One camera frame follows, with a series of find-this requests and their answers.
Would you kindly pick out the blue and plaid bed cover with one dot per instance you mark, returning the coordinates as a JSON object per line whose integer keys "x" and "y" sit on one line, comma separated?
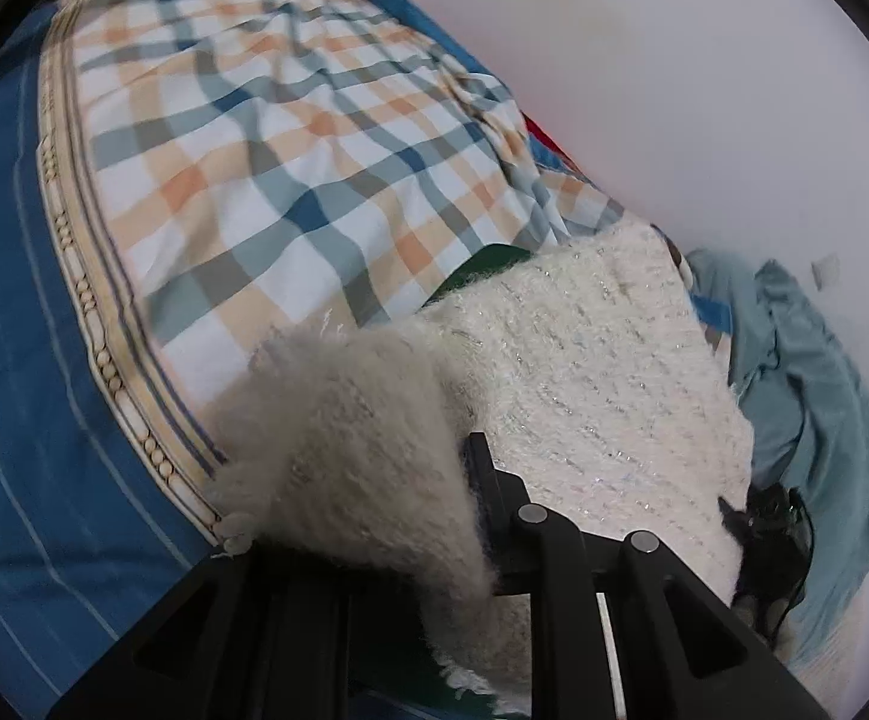
{"x": 254, "y": 165}

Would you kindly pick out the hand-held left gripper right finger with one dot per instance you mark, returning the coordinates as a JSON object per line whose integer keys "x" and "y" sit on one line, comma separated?
{"x": 513, "y": 532}

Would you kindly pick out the teal plush blanket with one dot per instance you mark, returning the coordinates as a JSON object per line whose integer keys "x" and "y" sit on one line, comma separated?
{"x": 824, "y": 420}

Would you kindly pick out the green pants with white stripes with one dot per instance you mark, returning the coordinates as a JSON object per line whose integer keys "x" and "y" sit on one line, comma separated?
{"x": 479, "y": 270}

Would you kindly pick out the white knit cardigan jacket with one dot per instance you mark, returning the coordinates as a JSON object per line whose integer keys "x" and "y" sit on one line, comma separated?
{"x": 591, "y": 390}

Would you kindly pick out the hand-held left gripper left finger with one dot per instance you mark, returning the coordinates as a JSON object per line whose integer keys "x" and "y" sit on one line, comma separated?
{"x": 292, "y": 607}

